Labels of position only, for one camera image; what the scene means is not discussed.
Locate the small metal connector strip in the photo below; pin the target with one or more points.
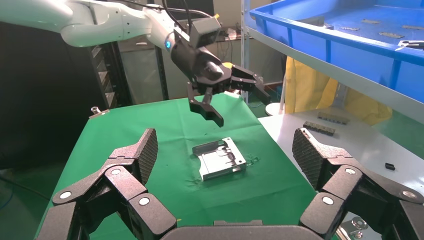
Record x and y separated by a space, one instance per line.
333 118
319 128

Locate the blue plastic bin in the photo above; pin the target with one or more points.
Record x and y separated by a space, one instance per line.
357 56

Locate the grey shelf upright post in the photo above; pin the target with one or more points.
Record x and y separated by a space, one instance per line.
245 59

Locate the grey tape strip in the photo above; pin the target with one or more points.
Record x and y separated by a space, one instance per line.
348 28
370 21
412 27
391 34

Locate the metal bracket with corner holes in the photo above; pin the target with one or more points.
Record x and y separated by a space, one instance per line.
220 162

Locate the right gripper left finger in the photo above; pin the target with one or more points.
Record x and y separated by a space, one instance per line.
126 179

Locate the small black block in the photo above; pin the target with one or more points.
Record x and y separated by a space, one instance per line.
390 166

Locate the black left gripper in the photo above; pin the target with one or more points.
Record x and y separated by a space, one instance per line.
205 71

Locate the white round stand base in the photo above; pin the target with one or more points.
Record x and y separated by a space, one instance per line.
274 108

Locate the yellow plastic bag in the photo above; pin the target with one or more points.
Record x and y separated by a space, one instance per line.
314 92

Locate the black shelving rack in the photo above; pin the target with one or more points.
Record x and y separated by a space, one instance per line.
106 76

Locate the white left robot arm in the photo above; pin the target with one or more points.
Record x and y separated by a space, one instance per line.
99 23

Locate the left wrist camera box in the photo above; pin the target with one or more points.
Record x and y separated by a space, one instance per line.
205 30

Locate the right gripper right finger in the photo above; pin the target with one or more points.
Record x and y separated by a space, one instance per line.
331 165

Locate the green table cloth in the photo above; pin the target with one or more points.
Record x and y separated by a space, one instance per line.
172 132

